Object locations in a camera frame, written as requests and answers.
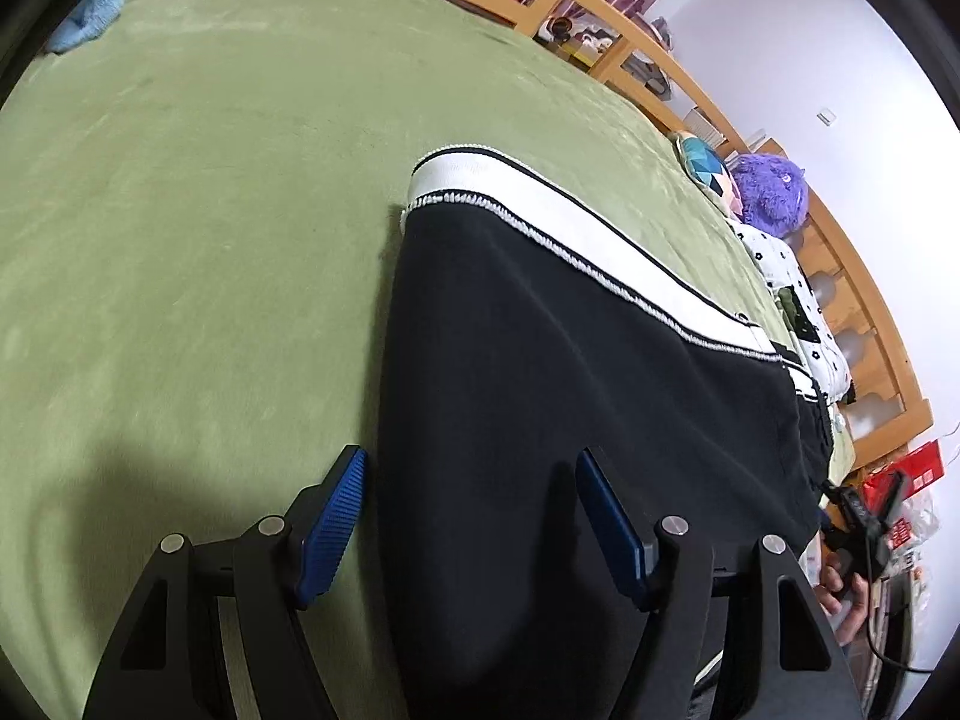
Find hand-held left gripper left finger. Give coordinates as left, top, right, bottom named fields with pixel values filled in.
left=81, top=445, right=370, bottom=720

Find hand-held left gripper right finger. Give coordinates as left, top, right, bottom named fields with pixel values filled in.
left=574, top=447, right=863, bottom=720

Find black pants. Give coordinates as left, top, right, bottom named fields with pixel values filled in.
left=379, top=141, right=837, bottom=720

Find person's right hand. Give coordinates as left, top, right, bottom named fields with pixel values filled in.
left=817, top=561, right=875, bottom=647

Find clear plastic bag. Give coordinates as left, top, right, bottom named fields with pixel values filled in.
left=885, top=493, right=940, bottom=565

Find red box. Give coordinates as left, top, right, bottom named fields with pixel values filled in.
left=862, top=441, right=944, bottom=520

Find white floral pillow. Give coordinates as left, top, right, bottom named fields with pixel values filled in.
left=731, top=217, right=853, bottom=403

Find purple plush toy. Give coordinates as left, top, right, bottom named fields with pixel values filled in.
left=731, top=152, right=812, bottom=235

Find green fleece blanket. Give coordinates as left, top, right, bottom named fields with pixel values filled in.
left=0, top=0, right=856, bottom=720

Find geometric print pillow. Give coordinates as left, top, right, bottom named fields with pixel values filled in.
left=670, top=131, right=743, bottom=215

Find cluttered desk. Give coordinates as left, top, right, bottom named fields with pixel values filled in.
left=536, top=11, right=785, bottom=160

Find blue fleece blanket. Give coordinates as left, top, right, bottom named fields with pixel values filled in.
left=49, top=0, right=130, bottom=55

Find wooden bed frame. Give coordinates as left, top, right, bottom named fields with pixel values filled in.
left=127, top=0, right=935, bottom=470

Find black cable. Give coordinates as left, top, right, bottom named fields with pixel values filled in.
left=861, top=536, right=925, bottom=674

